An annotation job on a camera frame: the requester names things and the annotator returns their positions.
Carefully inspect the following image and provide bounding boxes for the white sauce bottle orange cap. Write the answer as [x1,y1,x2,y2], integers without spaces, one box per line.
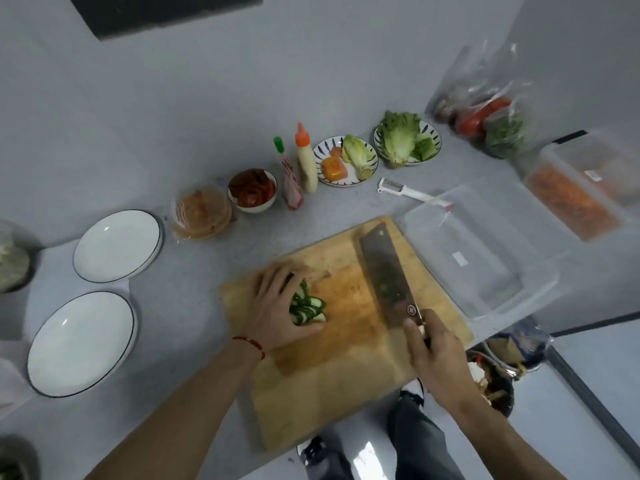
[294,123,319,194]

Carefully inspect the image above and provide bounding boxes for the clear plastic lidded container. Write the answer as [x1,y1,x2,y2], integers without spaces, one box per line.
[542,127,640,206]

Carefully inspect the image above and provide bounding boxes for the clear container of shredded carrot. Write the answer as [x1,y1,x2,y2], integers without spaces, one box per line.
[522,145,636,243]

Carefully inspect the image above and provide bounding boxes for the red tomato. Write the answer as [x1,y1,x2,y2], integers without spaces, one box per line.
[457,97,514,136]

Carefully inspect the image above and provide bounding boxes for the white plate with black rim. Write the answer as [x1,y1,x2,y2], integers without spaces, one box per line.
[26,291,139,398]
[73,210,164,284]

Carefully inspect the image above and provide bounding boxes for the blue patterned white bowl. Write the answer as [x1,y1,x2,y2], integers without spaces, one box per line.
[373,120,443,168]
[313,135,379,187]

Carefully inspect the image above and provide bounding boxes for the white bowl of red sauce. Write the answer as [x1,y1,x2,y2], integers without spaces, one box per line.
[227,168,278,214]

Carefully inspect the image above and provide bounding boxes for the person's right forearm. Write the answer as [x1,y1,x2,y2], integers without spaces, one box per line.
[449,386,567,480]

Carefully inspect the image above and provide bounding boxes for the person's dark trousers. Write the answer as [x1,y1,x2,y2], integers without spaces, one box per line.
[320,392,467,480]

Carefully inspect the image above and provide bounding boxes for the red sauce bottle green cap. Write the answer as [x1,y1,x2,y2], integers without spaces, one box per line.
[273,136,305,211]

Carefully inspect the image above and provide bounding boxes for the red string bracelet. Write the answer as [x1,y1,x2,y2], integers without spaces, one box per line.
[231,336,266,361]

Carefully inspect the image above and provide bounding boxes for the person's black white shoe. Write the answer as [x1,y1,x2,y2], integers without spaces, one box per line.
[297,435,354,480]

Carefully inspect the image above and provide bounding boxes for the wooden cutting board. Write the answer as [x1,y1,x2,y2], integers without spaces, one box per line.
[220,216,475,453]

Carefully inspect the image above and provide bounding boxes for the empty clear plastic container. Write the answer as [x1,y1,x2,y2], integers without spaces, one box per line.
[402,177,561,321]

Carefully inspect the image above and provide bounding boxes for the small dark green leaf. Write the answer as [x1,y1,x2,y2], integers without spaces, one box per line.
[412,134,439,162]

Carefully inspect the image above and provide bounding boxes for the clear plastic bag of vegetables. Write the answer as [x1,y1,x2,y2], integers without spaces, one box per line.
[429,41,535,161]

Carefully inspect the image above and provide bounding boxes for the large green lettuce head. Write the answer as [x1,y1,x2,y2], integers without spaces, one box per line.
[376,111,422,168]

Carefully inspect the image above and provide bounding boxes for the clear tub of orange sauce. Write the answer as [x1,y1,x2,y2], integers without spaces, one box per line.
[171,183,234,241]

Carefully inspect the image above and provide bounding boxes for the small lettuce piece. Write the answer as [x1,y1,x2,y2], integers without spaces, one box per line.
[342,135,375,180]

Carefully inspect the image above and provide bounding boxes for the person's left forearm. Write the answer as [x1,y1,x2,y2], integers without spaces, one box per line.
[85,341,265,480]

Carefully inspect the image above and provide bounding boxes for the orange food cube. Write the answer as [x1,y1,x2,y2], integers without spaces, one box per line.
[320,156,346,183]

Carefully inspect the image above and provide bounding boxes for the person's left hand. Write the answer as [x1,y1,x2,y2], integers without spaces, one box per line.
[242,262,328,353]

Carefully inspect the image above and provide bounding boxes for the glass jar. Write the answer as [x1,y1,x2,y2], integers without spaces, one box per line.
[0,221,35,295]

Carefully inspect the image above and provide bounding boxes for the white vegetable peeler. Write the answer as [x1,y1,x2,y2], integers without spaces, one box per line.
[377,178,454,211]

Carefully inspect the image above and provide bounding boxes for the steel cleaver knife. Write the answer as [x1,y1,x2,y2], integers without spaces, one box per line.
[358,222,432,348]

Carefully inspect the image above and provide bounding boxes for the sliced green cucumber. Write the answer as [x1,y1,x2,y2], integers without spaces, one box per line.
[284,277,328,326]

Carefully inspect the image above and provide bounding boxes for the person's right hand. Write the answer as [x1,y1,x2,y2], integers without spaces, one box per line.
[402,309,482,411]

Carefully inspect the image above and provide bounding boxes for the black waste bin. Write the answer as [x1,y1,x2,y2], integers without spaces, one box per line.
[465,345,516,420]

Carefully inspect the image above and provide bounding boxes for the black wall cabinet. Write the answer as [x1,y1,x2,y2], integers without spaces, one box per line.
[67,0,264,42]

